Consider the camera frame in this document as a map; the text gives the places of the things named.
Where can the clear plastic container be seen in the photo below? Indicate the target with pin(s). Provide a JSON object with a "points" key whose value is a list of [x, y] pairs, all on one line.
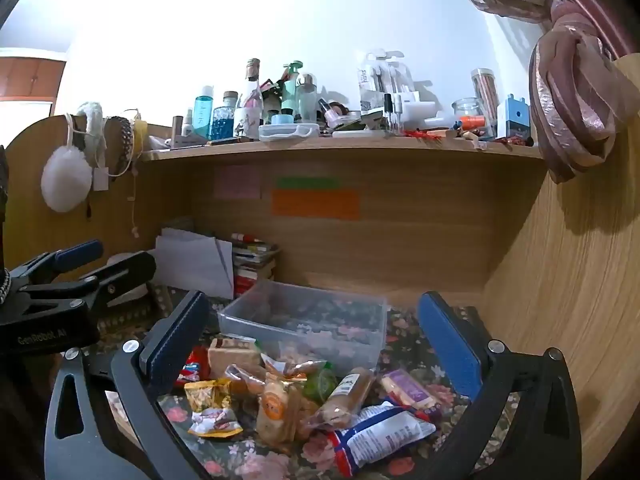
{"points": [[300, 320]]}

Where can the small white red packet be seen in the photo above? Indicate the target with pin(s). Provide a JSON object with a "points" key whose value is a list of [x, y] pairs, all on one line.
{"points": [[215, 422]]}

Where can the white paper sheets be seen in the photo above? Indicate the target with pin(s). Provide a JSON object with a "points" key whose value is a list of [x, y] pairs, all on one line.
{"points": [[195, 260]]}

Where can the white box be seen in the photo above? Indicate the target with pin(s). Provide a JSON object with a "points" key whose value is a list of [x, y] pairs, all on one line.
{"points": [[419, 110]]}

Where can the small glass vials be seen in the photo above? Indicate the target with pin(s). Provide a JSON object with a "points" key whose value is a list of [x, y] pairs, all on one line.
{"points": [[392, 112]]}

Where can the pink curtain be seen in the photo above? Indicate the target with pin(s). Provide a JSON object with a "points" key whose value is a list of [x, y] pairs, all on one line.
{"points": [[570, 90]]}

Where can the clear packaged brush set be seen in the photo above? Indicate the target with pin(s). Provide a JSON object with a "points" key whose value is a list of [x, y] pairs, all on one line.
{"points": [[380, 80]]}

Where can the blue white snack packet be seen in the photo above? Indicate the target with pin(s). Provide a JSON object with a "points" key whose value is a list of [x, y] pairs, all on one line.
{"points": [[380, 435]]}

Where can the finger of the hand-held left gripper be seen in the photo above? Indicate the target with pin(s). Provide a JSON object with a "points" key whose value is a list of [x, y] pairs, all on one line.
{"points": [[125, 270], [80, 252]]}

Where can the clear lidded plastic box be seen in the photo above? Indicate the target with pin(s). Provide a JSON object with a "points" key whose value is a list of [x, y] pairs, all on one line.
{"points": [[289, 132]]}

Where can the tall clear glass bottle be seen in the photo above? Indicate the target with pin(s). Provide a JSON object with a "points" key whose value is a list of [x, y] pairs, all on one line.
{"points": [[253, 87]]}

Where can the pink paper note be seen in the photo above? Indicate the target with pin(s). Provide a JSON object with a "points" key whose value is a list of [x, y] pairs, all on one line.
{"points": [[237, 182]]}

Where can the wooden cabinet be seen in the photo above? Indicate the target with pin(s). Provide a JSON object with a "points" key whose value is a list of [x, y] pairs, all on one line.
{"points": [[30, 75]]}

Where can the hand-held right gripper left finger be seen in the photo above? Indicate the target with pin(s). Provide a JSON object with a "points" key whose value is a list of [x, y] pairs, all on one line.
{"points": [[175, 342]]}

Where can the red candy packet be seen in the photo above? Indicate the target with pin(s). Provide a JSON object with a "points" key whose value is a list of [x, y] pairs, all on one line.
{"points": [[194, 366]]}

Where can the purple snack packet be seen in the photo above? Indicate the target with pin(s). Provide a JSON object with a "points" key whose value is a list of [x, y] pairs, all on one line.
{"points": [[410, 391]]}

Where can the blue glass bottle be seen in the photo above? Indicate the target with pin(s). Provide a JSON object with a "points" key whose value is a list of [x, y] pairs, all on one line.
{"points": [[223, 119]]}

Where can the white fluffy pompom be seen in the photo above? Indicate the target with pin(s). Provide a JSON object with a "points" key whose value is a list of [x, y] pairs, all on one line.
{"points": [[65, 175]]}

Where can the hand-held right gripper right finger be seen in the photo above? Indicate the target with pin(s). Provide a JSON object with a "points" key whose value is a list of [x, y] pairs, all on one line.
{"points": [[450, 350]]}

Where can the frosted clear bottle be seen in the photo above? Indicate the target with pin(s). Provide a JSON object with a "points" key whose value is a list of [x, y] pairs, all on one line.
{"points": [[306, 97]]}

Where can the yellow gold snack packet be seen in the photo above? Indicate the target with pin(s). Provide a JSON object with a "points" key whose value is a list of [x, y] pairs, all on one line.
{"points": [[207, 396]]}

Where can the brown square cake packet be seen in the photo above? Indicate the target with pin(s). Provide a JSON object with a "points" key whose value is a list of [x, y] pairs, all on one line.
{"points": [[232, 356]]}

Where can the yellow hair accessory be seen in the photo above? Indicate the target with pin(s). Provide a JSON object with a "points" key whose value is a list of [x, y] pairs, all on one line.
{"points": [[141, 132]]}

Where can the white paper tag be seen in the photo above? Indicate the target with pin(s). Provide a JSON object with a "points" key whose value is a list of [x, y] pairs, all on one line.
{"points": [[100, 179]]}

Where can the floral tablecloth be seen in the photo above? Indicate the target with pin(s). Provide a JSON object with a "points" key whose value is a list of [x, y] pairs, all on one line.
{"points": [[400, 330]]}

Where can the orange paper note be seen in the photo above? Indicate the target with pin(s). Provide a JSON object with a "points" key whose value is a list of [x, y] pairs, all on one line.
{"points": [[315, 203]]}

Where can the clear tube of pencils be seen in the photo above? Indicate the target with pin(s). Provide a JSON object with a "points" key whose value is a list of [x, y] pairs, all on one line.
{"points": [[485, 92]]}

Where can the red white marker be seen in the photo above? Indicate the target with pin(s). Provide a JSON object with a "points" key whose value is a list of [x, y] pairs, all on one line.
{"points": [[246, 237]]}

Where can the green pump bottle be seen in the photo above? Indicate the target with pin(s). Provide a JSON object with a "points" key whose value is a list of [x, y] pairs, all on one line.
{"points": [[291, 85]]}

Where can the long brown bread packet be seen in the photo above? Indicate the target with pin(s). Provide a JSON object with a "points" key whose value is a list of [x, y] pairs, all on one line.
{"points": [[347, 391]]}

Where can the green paper note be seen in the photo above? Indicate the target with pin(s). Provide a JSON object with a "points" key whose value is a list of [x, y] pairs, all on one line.
{"points": [[307, 182]]}

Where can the glass jar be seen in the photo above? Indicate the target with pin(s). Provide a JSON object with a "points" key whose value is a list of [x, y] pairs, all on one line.
{"points": [[467, 109]]}

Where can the blue pencil sharpener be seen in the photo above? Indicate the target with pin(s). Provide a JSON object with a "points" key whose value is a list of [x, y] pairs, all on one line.
{"points": [[516, 119]]}

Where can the pink nail polish bottle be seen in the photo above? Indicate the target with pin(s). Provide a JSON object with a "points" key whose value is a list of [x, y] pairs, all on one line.
{"points": [[331, 114]]}

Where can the stack of books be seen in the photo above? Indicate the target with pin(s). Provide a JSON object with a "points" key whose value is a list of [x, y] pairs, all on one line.
{"points": [[256, 262]]}

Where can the teal liquid bottle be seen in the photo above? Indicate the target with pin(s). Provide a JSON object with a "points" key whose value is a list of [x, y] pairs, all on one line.
{"points": [[204, 112]]}

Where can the clear packet of pastries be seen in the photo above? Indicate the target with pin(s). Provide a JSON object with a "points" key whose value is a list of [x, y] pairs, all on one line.
{"points": [[242, 379]]}

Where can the dark beaded headband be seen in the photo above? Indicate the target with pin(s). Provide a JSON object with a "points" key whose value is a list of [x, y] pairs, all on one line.
{"points": [[124, 142]]}

